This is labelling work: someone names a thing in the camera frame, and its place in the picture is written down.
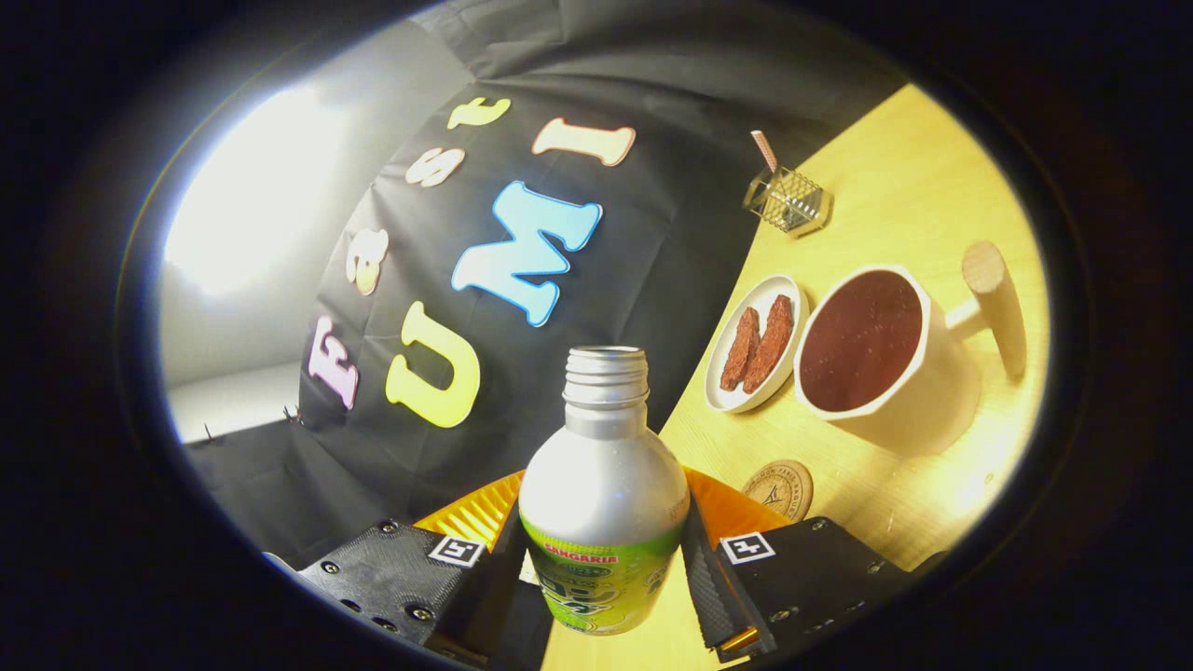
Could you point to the red meat piece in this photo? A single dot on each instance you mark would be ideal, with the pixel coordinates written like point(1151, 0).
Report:
point(741, 349)
point(772, 340)

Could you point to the silver bottle with green label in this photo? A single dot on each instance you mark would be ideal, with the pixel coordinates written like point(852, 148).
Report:
point(604, 485)

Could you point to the wooden table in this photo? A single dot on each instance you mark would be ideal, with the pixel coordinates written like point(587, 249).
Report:
point(913, 186)

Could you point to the white oval plate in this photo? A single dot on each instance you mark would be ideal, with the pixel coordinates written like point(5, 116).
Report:
point(722, 396)

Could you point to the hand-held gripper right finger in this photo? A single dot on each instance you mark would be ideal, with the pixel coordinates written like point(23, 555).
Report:
point(811, 578)

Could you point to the round cork coaster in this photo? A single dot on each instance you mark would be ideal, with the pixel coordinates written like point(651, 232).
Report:
point(781, 486)

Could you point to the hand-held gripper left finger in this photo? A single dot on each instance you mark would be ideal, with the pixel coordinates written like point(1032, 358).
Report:
point(391, 578)

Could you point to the striped pink straw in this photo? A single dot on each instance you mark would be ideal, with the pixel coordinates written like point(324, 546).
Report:
point(766, 151)

